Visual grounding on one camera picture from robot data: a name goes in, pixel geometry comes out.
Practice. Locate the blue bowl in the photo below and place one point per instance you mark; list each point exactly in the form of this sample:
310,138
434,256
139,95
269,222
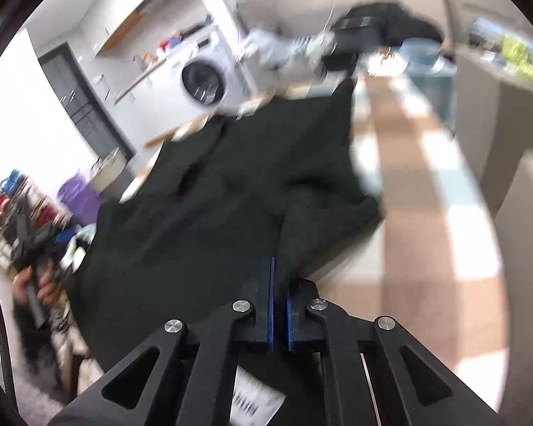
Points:
419,55

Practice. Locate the black knit sweater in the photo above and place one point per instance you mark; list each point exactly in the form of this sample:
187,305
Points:
226,195

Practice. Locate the person's left hand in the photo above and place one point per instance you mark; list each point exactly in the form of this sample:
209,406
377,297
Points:
46,290

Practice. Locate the large black box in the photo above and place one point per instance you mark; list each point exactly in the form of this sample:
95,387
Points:
351,44

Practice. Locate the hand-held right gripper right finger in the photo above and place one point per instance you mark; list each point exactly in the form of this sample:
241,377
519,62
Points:
289,324

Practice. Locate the black glass door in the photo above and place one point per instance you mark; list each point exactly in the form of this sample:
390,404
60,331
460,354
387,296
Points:
84,102

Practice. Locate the white base cabinets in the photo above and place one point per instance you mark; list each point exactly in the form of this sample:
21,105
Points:
155,75

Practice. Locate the woven laundry basket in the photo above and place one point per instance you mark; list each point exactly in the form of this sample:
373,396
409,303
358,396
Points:
109,171

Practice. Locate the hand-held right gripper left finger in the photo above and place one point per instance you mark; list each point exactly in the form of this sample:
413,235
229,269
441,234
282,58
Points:
270,306

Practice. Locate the purple bag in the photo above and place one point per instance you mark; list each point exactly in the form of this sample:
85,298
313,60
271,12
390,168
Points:
77,197

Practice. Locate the checked blanket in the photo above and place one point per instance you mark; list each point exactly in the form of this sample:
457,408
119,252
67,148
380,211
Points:
408,230

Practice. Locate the white washing machine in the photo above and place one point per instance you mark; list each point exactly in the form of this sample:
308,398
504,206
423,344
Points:
204,82

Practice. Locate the light grey cloth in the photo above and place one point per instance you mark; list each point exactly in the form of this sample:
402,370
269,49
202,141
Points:
271,49

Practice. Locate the metal shoe rack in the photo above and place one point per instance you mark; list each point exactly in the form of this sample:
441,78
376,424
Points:
9,195

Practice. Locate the white wall cabinets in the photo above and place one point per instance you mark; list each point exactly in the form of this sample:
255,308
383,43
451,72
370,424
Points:
129,13

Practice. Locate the black jacket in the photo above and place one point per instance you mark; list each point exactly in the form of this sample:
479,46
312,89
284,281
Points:
395,20

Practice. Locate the beige cabinet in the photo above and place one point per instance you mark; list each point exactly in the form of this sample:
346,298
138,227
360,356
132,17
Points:
493,120

